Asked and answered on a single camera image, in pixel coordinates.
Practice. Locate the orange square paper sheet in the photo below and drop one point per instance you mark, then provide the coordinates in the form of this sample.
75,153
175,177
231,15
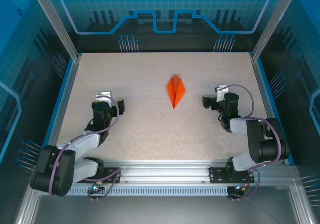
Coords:
176,91

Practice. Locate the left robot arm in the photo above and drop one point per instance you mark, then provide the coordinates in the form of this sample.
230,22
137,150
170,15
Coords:
55,171

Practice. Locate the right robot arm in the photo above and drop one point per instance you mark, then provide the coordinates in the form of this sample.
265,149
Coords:
260,143

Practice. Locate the grey metal sheet panel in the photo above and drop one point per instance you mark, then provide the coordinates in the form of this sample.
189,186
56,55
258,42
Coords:
162,209

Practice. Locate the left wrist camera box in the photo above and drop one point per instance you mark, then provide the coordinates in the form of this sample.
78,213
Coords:
105,95

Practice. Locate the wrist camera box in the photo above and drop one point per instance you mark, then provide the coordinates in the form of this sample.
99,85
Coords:
222,88
105,95

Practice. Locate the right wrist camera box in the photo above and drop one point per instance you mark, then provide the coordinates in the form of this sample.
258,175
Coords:
222,88

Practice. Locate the aluminium side rail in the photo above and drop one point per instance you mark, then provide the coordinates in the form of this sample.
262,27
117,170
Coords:
269,103
64,103

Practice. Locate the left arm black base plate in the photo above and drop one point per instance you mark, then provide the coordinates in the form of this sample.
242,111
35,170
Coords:
112,176

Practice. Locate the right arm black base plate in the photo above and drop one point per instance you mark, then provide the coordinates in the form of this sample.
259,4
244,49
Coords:
217,175

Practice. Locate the aluminium mounting rail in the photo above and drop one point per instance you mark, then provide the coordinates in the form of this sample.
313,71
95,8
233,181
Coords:
162,171

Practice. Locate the aluminium frame post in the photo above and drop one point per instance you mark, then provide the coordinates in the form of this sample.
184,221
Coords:
270,26
60,26

